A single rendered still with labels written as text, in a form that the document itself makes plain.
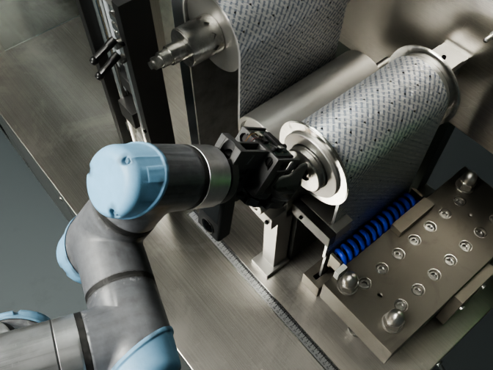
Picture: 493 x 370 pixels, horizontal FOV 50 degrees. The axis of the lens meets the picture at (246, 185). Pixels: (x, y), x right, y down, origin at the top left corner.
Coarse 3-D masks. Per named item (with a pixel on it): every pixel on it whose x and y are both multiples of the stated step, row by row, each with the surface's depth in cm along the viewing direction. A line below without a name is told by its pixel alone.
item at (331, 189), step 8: (416, 56) 86; (432, 64) 84; (440, 72) 83; (448, 88) 84; (448, 96) 85; (288, 136) 80; (296, 136) 78; (304, 136) 76; (288, 144) 81; (304, 144) 77; (312, 144) 75; (320, 152) 75; (328, 160) 74; (328, 168) 75; (328, 176) 77; (336, 176) 75; (328, 184) 78; (336, 184) 76; (320, 192) 81; (328, 192) 79; (336, 192) 78
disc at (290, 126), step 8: (296, 120) 77; (288, 128) 79; (296, 128) 78; (304, 128) 76; (312, 128) 74; (280, 136) 83; (312, 136) 75; (320, 136) 74; (296, 144) 80; (320, 144) 75; (328, 144) 73; (328, 152) 74; (336, 152) 73; (336, 160) 74; (336, 168) 75; (344, 168) 74; (344, 176) 74; (344, 184) 75; (312, 192) 85; (344, 192) 77; (328, 200) 82; (336, 200) 80; (344, 200) 78
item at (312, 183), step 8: (296, 152) 77; (304, 152) 77; (312, 152) 76; (304, 160) 77; (312, 160) 76; (320, 160) 76; (312, 168) 76; (320, 168) 76; (304, 176) 79; (312, 176) 77; (320, 176) 76; (304, 184) 81; (312, 184) 79; (320, 184) 77
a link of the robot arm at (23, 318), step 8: (8, 312) 81; (24, 312) 81; (32, 312) 82; (0, 320) 80; (8, 320) 80; (16, 320) 80; (24, 320) 80; (32, 320) 81; (40, 320) 82; (0, 328) 76; (8, 328) 76; (16, 328) 78
